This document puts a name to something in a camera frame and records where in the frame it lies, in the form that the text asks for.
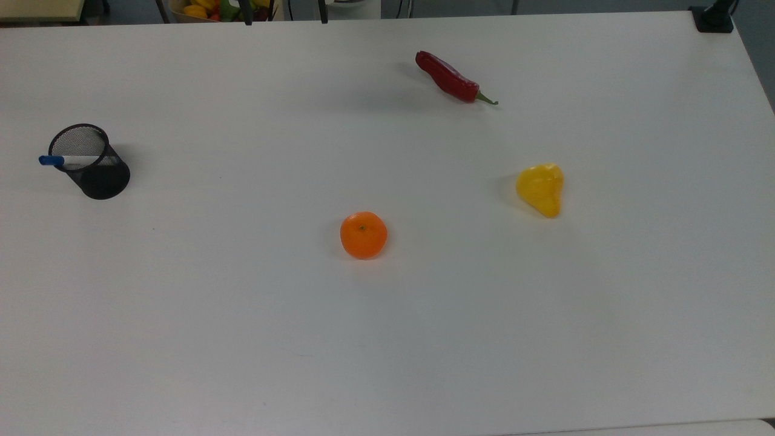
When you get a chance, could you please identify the blue white marker pen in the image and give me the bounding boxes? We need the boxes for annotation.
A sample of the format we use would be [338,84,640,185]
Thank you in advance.
[39,155,102,167]

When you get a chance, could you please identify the black mesh pen holder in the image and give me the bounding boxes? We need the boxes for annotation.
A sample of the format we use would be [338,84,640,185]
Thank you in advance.
[48,124,131,200]

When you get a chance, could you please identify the basket of toy fruits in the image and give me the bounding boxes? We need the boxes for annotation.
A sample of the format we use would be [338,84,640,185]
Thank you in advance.
[168,0,285,24]

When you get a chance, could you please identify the red chili pepper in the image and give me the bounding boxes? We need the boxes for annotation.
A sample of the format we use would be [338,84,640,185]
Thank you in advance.
[415,50,499,107]

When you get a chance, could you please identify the light wooden table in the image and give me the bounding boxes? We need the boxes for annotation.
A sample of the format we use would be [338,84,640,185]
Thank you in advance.
[0,0,86,24]

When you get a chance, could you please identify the orange mandarin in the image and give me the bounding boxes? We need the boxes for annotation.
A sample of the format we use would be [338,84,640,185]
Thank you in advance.
[340,211,388,260]

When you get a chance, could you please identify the yellow bell pepper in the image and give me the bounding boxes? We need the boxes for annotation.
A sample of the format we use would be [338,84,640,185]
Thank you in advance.
[515,162,565,219]

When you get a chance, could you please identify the black table clamp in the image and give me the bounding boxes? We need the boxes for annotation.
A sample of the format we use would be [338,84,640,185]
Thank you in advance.
[689,0,740,34]

